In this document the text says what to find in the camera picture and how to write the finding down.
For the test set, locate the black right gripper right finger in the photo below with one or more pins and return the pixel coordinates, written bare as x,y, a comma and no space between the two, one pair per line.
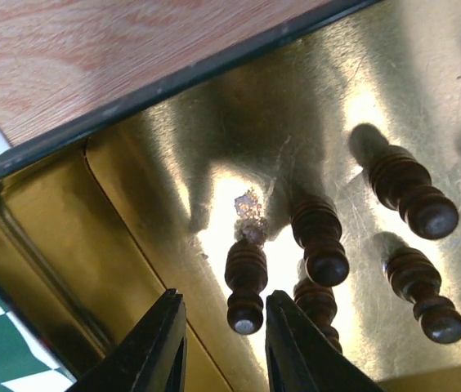
300,358

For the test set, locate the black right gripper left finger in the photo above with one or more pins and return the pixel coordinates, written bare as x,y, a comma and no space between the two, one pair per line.
152,357

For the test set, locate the gold metal tin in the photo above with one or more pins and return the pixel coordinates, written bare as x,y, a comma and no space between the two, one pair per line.
139,140

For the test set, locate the dark pawn in tin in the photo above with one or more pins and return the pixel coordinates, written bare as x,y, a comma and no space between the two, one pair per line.
415,279
246,277
318,304
402,184
317,231

